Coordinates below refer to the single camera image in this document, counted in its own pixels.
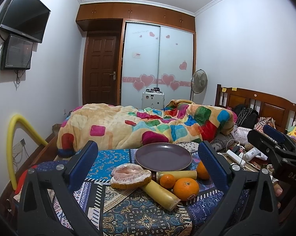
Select brown wooden door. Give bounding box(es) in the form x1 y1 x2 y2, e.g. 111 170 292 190
82 30 121 105

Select colourful checked blanket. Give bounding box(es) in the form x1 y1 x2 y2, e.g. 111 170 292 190
57 100 234 157

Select white appliance box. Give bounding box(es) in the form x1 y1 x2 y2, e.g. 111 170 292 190
141 87 165 110

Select large orange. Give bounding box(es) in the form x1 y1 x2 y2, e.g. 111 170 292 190
172 178 200 201

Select small black wall monitor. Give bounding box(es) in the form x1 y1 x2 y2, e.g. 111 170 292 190
0 34 34 70

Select wooden headboard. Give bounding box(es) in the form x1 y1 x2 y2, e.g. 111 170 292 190
215 84 296 133

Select yellow foam tube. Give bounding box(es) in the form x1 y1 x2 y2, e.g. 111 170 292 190
6 113 49 191

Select patterned patchwork bed cover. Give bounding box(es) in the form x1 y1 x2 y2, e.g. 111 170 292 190
31 149 223 235

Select white power strip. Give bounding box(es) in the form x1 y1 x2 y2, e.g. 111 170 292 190
226 150 246 167

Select black bag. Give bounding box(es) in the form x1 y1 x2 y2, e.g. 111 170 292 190
234 104 259 129

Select wall mounted television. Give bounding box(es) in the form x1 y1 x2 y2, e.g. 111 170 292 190
0 0 51 43

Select standing electric fan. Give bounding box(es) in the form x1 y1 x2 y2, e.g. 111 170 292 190
190 69 208 101

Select wooden overhead cabinets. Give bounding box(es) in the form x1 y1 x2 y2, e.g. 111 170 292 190
76 2 195 32

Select frosted sliding wardrobe doors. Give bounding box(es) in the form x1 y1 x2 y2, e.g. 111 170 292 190
121 22 194 109

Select purple ceramic plate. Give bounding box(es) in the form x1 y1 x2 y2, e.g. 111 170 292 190
135 143 192 172

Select person's hand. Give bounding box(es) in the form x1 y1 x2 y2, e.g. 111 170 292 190
273 181 283 209

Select small mandarin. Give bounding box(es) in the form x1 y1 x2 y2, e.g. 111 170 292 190
160 174 176 189

